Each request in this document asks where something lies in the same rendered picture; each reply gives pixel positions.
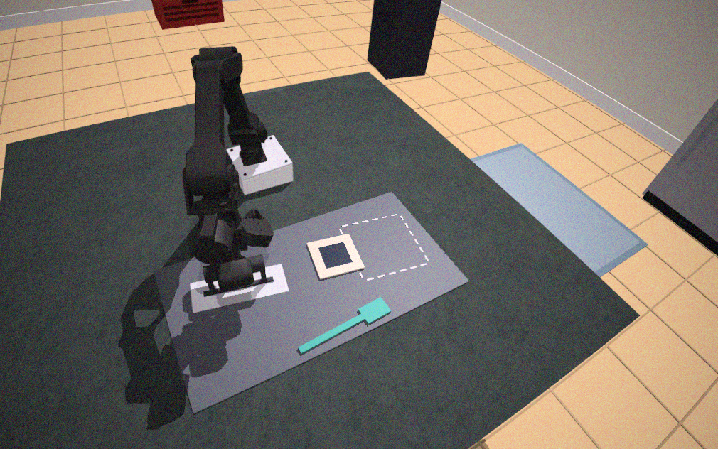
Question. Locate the white square tile with dark blue centre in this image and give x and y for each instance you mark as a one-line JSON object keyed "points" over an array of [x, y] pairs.
{"points": [[335, 256]]}

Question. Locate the teal flat spatula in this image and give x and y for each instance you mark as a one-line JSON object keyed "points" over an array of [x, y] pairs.
{"points": [[369, 312]]}

